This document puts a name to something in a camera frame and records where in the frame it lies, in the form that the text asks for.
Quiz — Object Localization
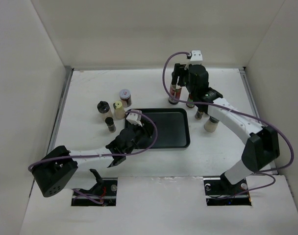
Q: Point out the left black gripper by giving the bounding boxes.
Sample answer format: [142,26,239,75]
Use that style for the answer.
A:
[125,118,155,154]

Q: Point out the tall black-cap sauce bottle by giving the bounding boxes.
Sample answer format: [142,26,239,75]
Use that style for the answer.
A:
[168,83,182,105]

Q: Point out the yellow-cap red sauce bottle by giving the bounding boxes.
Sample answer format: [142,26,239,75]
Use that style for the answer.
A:
[186,94,195,108]

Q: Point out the small black-cap spice bottle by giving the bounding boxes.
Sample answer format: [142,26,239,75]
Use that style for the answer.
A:
[195,109,204,120]

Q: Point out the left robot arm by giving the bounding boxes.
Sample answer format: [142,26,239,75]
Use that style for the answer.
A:
[28,120,158,197]

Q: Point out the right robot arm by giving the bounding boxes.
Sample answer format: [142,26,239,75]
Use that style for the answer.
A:
[171,63,280,194]

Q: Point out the yellow-cap white powder jar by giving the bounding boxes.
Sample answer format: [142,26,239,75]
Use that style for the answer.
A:
[113,101,125,119]

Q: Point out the black plastic tray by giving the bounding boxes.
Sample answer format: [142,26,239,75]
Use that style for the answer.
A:
[140,108,190,149]

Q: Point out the small dark pepper bottle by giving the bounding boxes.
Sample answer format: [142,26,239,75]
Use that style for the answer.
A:
[105,117,116,132]

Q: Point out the red-label lid brown jar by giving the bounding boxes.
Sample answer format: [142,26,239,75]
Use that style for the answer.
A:
[119,89,132,107]

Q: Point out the black-cap shaker jar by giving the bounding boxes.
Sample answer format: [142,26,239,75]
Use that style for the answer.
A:
[97,101,113,120]

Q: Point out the silver-lid white powder jar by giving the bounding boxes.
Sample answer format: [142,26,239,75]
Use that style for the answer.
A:
[204,116,220,133]

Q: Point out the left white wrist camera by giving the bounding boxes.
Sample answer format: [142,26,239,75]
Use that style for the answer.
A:
[125,109,143,127]

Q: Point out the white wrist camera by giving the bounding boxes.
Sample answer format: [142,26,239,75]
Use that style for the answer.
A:
[125,109,143,127]
[186,50,203,67]

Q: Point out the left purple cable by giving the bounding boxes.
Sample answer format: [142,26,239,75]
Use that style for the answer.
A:
[28,110,158,204]

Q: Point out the purple cable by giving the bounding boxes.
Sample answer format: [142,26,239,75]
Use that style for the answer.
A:
[28,110,158,204]
[163,51,295,200]

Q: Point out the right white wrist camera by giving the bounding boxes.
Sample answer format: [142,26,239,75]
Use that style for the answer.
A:
[186,50,203,67]

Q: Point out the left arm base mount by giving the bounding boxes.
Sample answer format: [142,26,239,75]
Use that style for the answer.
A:
[71,169,118,207]

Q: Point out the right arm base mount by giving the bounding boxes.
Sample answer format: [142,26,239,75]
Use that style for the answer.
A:
[203,177,251,206]

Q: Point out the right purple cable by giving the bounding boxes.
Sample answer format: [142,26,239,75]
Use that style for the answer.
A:
[163,51,295,200]

